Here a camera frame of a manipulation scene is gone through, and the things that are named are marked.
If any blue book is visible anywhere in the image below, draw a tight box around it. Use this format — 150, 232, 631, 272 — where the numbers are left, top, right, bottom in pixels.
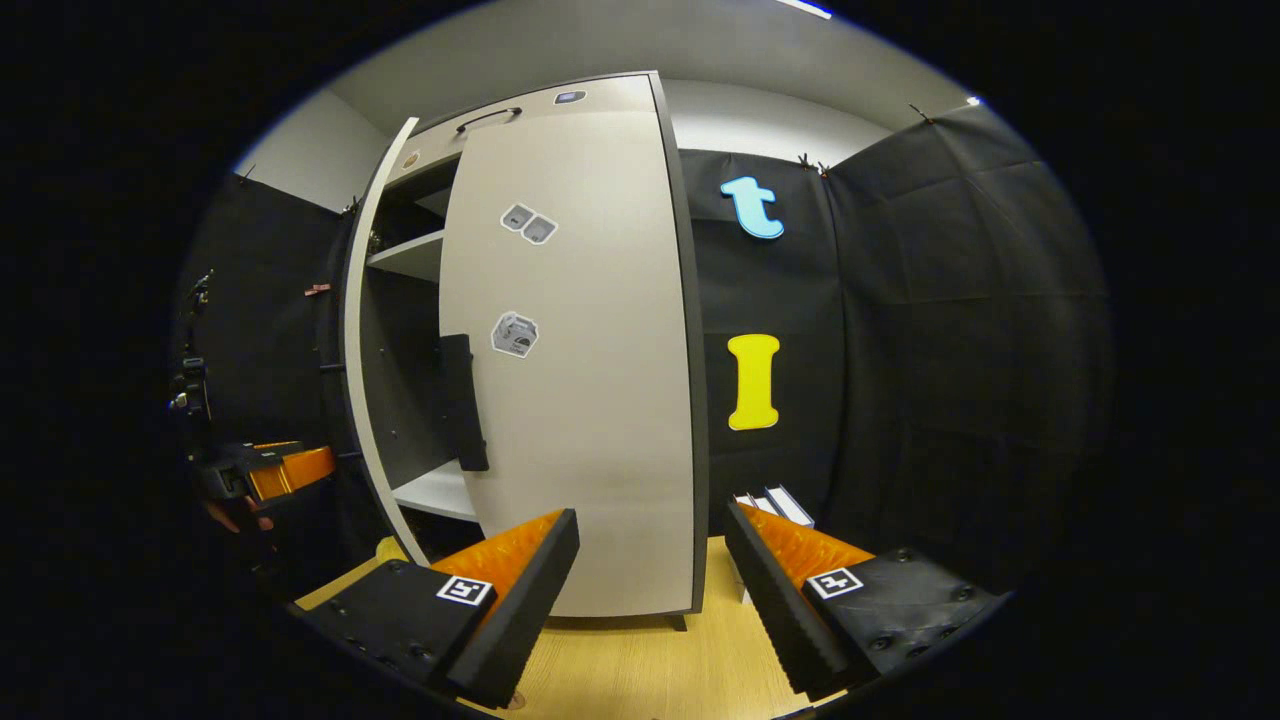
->
765, 484, 817, 530

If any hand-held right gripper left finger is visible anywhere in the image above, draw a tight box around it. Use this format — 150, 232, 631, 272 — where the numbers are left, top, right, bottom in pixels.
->
290, 507, 582, 711

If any white cabinet drawer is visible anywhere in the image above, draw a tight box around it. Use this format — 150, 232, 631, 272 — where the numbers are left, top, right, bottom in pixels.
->
384, 74, 662, 188

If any white cabinet door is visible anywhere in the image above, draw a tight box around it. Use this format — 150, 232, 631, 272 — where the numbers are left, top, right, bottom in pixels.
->
437, 108, 703, 619
342, 116, 433, 567

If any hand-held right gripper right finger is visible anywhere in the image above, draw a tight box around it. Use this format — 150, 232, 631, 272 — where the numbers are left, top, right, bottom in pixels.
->
724, 501, 1009, 703

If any black drawer handle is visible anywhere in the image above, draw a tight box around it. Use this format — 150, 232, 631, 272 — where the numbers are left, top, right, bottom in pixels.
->
456, 105, 524, 134

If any grey and white cabinet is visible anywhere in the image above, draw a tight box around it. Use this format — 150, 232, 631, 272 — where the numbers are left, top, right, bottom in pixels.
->
340, 70, 713, 633

